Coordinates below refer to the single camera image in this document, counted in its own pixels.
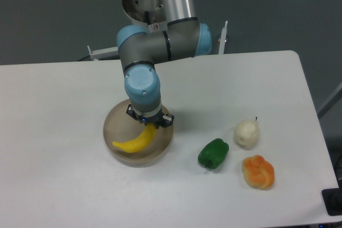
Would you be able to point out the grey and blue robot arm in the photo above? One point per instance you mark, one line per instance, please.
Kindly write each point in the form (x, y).
(171, 32)

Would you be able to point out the green toy bell pepper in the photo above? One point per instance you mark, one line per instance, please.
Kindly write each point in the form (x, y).
(213, 154)

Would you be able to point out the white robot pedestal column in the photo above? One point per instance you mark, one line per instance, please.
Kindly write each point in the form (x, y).
(149, 14)

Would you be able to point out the white metal bracket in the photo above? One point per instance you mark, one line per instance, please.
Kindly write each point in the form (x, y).
(223, 38)
(104, 54)

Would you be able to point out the white metal bracket right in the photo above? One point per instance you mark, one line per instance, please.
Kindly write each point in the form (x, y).
(223, 38)

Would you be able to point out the yellow toy banana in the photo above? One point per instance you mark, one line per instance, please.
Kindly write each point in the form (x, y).
(140, 142)

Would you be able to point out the orange toy bread roll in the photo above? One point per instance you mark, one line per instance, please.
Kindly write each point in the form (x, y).
(258, 172)

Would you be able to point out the black device at table edge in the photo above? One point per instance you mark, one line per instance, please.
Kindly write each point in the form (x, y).
(332, 201)

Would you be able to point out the beige round plate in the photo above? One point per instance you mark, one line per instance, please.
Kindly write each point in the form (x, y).
(119, 126)

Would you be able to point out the white toy garlic bulb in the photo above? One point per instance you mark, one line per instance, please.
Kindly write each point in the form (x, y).
(247, 133)

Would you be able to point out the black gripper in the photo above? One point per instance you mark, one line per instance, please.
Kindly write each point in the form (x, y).
(156, 117)

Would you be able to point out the white metal bracket left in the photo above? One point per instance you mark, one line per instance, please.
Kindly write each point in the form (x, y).
(104, 54)

